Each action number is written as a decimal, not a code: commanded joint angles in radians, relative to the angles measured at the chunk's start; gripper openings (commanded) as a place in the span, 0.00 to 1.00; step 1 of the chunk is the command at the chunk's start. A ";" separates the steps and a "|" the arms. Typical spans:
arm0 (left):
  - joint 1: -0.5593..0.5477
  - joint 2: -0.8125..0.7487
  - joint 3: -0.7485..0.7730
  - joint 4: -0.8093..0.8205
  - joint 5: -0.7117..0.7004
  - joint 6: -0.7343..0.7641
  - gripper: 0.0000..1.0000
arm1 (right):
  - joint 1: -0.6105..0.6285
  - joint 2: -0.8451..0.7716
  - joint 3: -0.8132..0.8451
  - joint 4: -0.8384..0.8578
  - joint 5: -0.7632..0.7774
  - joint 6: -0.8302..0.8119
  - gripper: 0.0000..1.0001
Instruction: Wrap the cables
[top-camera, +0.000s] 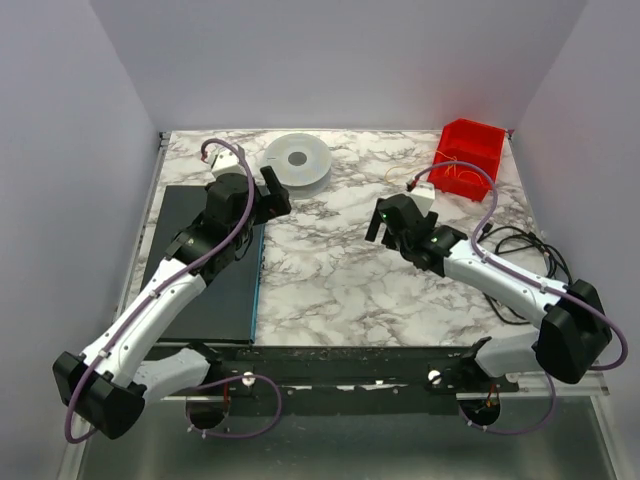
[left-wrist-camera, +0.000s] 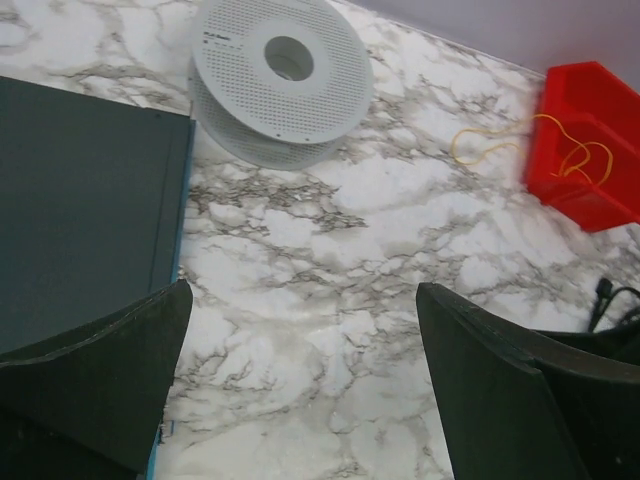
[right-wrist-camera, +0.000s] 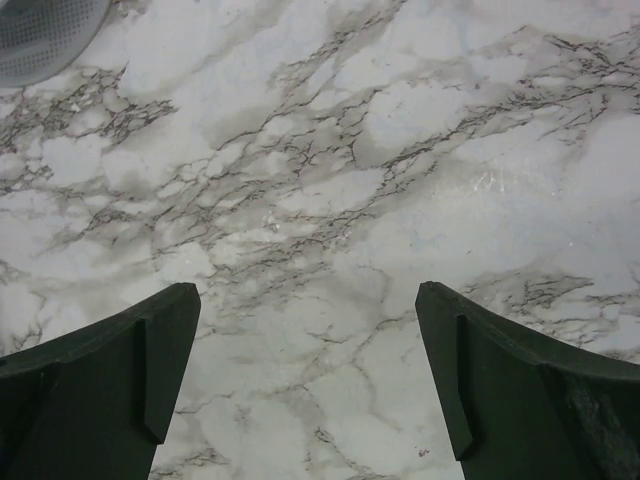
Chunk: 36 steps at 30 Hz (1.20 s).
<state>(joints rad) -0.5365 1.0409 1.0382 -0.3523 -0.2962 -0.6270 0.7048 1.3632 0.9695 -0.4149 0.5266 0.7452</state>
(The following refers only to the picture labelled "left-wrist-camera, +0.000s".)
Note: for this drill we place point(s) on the white perforated cable spool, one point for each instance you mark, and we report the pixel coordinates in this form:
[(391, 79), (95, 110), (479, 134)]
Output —
[(278, 84)]

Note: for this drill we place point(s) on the dark grey flat box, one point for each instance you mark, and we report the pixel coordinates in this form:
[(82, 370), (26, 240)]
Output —
[(93, 196)]

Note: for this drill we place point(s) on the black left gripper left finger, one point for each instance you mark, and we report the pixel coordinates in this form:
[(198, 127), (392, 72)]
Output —
[(91, 400)]

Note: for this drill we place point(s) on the red plastic bin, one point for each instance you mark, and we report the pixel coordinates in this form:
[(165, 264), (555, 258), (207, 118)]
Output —
[(584, 154)]

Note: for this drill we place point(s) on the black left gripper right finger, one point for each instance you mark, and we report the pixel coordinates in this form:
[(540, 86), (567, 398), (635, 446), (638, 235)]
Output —
[(517, 403)]

